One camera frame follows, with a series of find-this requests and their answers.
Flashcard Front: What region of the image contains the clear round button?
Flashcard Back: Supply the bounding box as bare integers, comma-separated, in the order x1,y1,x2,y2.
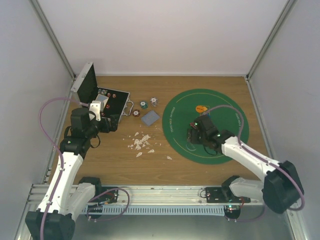
185,142,197,152

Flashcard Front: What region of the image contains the orange big blind button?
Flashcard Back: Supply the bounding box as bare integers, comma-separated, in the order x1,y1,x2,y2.
195,105,208,113

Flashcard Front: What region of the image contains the blue ten chip stack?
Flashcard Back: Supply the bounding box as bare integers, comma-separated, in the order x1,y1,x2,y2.
150,97,158,107

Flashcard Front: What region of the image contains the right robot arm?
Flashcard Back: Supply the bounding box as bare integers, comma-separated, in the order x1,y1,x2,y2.
187,115,305,214

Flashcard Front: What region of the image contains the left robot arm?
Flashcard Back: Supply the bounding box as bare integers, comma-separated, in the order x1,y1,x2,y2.
25,105,120,240

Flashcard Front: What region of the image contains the card pack in case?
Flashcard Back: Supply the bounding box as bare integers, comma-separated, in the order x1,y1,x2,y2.
95,94,109,105

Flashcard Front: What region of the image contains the red hundred chip stack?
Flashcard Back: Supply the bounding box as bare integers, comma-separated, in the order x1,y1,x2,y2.
132,109,140,117

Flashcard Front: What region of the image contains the green fifty chip stack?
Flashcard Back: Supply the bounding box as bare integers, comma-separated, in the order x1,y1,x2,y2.
139,100,149,109

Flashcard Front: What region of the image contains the aluminium poker case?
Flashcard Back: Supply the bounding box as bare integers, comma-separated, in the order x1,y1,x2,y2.
71,62,134,122

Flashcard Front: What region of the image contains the round green poker mat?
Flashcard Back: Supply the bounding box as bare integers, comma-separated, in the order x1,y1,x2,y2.
162,88,250,165

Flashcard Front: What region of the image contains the white debris pile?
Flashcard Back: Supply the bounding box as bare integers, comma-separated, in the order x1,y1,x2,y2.
121,131,174,161

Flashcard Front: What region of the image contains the blue playing card deck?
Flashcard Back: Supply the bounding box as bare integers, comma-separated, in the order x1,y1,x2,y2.
141,110,160,126

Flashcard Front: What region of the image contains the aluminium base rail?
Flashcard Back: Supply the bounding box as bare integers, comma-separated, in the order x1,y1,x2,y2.
24,183,298,218

